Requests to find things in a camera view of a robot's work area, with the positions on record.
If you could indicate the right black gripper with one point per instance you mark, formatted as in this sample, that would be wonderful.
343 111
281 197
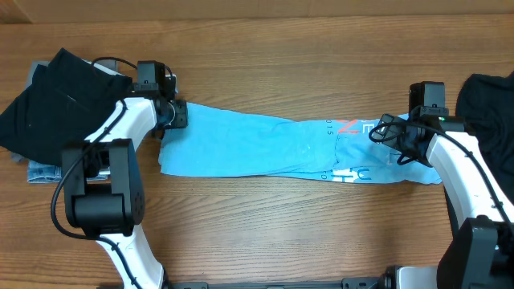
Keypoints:
389 131

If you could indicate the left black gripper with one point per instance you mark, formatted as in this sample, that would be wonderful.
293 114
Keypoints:
182 119

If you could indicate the light blue t-shirt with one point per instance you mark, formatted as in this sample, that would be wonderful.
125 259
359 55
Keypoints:
223 143

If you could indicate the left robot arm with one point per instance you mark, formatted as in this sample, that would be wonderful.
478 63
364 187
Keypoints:
101 197

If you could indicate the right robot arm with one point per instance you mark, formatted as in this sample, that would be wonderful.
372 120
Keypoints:
481 252

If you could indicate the black t-shirt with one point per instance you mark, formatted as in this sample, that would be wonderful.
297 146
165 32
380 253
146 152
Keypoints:
486 104

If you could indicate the folded black pants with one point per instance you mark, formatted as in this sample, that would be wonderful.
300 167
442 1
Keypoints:
67 101

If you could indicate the folded blue jeans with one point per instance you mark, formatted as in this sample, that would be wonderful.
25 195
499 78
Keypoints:
38 173

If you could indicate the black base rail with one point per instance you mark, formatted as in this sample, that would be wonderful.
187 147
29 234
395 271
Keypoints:
281 284

